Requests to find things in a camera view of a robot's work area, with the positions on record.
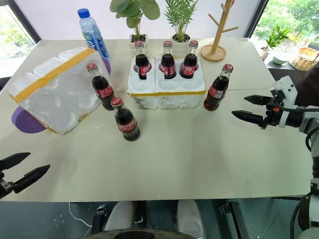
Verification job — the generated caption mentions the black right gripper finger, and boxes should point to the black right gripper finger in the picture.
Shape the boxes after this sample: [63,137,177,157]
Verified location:
[231,110,266,128]
[244,95,271,106]

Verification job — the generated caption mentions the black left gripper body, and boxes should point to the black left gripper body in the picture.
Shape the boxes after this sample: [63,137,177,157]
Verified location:
[0,170,16,200]

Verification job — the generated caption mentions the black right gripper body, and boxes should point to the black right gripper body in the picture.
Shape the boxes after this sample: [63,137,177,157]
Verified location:
[259,96,284,130]

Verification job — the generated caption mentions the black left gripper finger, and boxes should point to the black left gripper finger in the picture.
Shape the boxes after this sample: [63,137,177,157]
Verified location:
[0,152,31,171]
[12,164,51,195]

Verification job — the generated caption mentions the glass cola bottle red cap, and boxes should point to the glass cola bottle red cap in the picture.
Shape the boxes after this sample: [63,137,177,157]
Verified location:
[86,63,116,112]
[179,40,199,80]
[134,40,153,81]
[160,40,175,80]
[203,63,234,112]
[110,97,141,142]

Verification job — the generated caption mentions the white foam bottle tray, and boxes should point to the white foam bottle tray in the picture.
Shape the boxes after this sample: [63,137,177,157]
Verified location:
[126,55,207,111]

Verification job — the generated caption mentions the large foam block yellow tape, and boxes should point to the large foam block yellow tape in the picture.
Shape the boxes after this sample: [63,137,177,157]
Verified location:
[7,47,112,135]

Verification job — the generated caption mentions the white ceramic bowl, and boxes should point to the white ceramic bowl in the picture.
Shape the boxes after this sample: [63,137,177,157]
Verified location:
[272,55,290,66]

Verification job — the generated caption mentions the dark cloth shape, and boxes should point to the dark cloth shape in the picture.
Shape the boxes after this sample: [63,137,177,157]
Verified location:
[295,65,319,108]

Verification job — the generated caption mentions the woven wicker basket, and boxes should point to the woven wicker basket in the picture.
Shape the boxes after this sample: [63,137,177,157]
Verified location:
[290,47,319,72]

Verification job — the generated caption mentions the small green potted plant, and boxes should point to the small green potted plant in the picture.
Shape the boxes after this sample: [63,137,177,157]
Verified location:
[260,24,293,61]

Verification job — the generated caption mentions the wooden mug tree stand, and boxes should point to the wooden mug tree stand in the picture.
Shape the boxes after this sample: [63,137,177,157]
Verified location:
[200,0,239,62]

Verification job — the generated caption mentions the white rounded shell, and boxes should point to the white rounded shell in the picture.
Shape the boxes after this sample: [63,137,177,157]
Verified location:
[176,199,204,239]
[104,200,135,233]

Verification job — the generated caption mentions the palm plant in white pot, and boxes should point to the palm plant in white pot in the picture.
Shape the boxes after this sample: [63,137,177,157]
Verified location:
[162,0,199,57]

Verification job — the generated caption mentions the clear water bottle blue cap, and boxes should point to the clear water bottle blue cap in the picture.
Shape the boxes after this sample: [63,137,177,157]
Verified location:
[77,8,112,62]

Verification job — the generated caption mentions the round-leaf plant in white pot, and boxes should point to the round-leaf plant in white pot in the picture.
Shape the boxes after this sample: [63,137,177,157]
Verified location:
[109,0,161,55]

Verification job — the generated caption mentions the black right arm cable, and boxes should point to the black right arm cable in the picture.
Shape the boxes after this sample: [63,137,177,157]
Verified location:
[281,105,319,157]

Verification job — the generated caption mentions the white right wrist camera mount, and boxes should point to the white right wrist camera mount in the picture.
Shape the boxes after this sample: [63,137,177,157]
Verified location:
[270,76,298,129]

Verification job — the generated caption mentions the white floor cable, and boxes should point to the white floor cable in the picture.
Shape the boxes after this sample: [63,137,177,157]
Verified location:
[68,201,93,228]

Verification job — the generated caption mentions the black table frame bracket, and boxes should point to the black table frame bracket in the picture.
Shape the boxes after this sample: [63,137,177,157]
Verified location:
[218,200,248,239]
[91,205,108,237]

